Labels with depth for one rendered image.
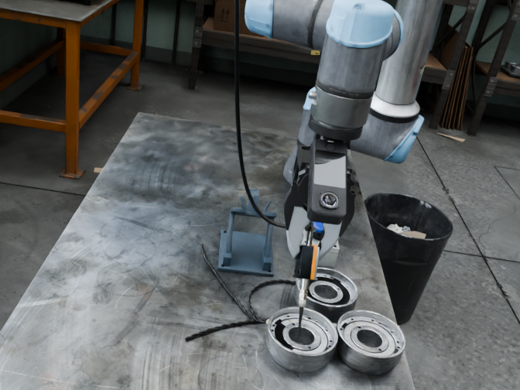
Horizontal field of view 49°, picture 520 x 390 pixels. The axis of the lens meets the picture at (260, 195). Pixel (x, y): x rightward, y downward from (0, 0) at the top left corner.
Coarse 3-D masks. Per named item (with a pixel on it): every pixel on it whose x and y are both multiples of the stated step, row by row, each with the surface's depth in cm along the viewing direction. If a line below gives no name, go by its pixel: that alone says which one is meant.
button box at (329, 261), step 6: (306, 234) 108; (318, 240) 107; (336, 246) 106; (330, 252) 106; (336, 252) 106; (324, 258) 107; (330, 258) 107; (336, 258) 107; (318, 264) 107; (324, 264) 107; (330, 264) 107
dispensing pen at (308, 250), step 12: (312, 228) 83; (312, 240) 83; (300, 252) 82; (312, 252) 81; (300, 264) 81; (300, 276) 81; (300, 288) 82; (300, 300) 82; (300, 312) 82; (300, 324) 82
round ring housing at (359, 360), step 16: (352, 320) 91; (368, 320) 91; (384, 320) 91; (352, 336) 87; (368, 336) 90; (384, 336) 88; (400, 336) 88; (352, 352) 84; (400, 352) 84; (368, 368) 84; (384, 368) 84
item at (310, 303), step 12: (324, 276) 100; (336, 276) 100; (312, 288) 96; (324, 288) 98; (336, 288) 97; (348, 288) 98; (312, 300) 92; (324, 300) 94; (336, 300) 94; (324, 312) 92; (336, 312) 92
